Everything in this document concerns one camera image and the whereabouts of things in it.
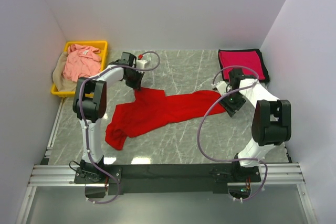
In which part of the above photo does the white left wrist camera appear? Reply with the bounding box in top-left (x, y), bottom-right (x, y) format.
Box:
top-left (136, 59), bottom-right (150, 70)

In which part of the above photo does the red t-shirt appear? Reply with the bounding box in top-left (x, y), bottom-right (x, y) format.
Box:
top-left (105, 88), bottom-right (220, 151)

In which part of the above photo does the beige shirt in bin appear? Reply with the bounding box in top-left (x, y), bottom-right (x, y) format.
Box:
top-left (52, 51), bottom-right (77, 92)

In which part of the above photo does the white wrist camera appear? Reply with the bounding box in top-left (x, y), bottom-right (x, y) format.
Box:
top-left (212, 81), bottom-right (227, 95)
top-left (136, 59), bottom-right (150, 70)

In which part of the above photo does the aluminium frame rail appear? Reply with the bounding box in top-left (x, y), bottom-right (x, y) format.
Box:
top-left (28, 163), bottom-right (305, 186)

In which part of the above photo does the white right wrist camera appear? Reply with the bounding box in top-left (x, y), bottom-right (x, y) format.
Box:
top-left (212, 81), bottom-right (227, 95)

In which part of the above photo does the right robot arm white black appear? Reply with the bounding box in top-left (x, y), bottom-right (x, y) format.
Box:
top-left (215, 66), bottom-right (291, 182)

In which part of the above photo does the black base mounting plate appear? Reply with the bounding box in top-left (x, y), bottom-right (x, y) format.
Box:
top-left (74, 162), bottom-right (261, 198)

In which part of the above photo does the yellow plastic bin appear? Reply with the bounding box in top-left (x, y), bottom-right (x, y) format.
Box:
top-left (51, 41), bottom-right (108, 98)

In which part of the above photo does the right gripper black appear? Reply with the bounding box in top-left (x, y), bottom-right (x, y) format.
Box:
top-left (217, 88), bottom-right (247, 118)

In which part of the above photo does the folded magenta t-shirt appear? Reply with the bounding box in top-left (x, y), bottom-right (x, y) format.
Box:
top-left (218, 50), bottom-right (265, 82)

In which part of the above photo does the pink shirt in bin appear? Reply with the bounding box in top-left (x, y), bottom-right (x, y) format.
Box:
top-left (63, 44), bottom-right (101, 82)

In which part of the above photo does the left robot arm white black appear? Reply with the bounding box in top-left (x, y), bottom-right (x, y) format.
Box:
top-left (72, 60), bottom-right (149, 183)

